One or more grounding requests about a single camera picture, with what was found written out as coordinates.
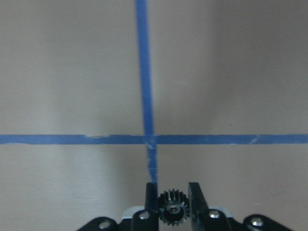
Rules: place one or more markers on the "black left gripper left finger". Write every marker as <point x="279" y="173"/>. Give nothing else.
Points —
<point x="151" y="197"/>

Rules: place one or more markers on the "small black bearing gear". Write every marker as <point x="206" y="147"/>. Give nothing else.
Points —
<point x="173" y="207"/>

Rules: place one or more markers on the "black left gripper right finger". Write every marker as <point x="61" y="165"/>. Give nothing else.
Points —
<point x="198" y="206"/>

